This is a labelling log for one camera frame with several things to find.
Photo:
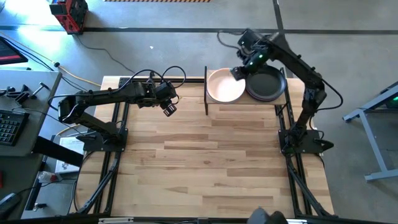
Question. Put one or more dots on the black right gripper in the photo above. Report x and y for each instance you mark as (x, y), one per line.
(256, 59)

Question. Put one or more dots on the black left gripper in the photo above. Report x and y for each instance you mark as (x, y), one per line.
(166, 92)

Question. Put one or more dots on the beige plate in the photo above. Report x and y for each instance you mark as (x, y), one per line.
(224, 88)

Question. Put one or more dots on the black plate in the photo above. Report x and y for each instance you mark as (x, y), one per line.
(265, 84)

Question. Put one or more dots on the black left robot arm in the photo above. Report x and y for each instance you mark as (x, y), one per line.
(102, 96)

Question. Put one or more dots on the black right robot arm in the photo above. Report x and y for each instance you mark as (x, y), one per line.
(298, 62)

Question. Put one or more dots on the white paper booklet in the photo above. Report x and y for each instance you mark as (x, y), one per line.
(70, 146)

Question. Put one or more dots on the black beam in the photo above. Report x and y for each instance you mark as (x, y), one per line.
(56, 151)

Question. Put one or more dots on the grey desk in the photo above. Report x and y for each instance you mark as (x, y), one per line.
(37, 124)

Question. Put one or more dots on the red black equipment case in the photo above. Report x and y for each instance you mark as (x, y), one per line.
(70, 15)

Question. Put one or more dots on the clear plastic bottle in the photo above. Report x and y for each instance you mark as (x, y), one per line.
(46, 177)

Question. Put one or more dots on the person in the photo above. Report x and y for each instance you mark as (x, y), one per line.
(264, 217)

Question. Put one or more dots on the black clamp tool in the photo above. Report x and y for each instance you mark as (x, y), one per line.
(21, 95)

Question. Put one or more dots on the grey metal stand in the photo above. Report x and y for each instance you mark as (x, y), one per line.
(373, 143)

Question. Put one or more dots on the black device with green light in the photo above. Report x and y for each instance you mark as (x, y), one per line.
(392, 99)

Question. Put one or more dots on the black keyboard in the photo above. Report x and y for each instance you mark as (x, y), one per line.
(12, 127)

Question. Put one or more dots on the black monitor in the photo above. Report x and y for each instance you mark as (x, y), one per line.
(9, 53)

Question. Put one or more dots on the black computer mouse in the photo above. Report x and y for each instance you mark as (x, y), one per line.
(9, 203)

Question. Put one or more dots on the silver bracket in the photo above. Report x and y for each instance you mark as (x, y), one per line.
(295, 221)
(115, 221)

